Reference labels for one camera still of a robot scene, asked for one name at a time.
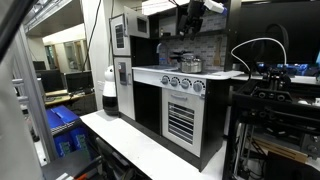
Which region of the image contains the silver pot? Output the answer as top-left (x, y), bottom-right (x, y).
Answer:
top-left (180, 58), bottom-right (202, 73)

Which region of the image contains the silver pot lid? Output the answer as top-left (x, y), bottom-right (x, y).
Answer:
top-left (169, 51), bottom-right (192, 61)

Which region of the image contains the toy kitchen stove unit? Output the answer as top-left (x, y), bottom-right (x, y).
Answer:
top-left (133, 66), bottom-right (239, 170)

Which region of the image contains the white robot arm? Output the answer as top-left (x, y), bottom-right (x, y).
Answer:
top-left (178, 0), bottom-right (228, 40)

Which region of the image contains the wooden spatula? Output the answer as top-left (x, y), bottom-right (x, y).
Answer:
top-left (213, 37), bottom-right (222, 66)

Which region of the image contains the white black speaker robot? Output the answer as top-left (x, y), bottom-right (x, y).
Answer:
top-left (102, 65), bottom-right (119, 116)

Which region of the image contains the white toy microwave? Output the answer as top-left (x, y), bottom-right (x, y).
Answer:
top-left (109, 6), bottom-right (150, 56)

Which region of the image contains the white cable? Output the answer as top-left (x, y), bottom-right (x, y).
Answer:
top-left (230, 37), bottom-right (288, 72)

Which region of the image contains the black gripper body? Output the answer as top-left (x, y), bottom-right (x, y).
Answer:
top-left (187, 0), bottom-right (204, 27)

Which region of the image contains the black desk monitor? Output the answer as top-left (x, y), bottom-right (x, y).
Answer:
top-left (64, 71), bottom-right (94, 93)

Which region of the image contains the black monitor right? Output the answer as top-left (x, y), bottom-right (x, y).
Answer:
top-left (237, 0), bottom-right (320, 64)

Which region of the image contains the blue storage box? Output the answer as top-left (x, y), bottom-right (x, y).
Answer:
top-left (46, 105), bottom-right (79, 130)

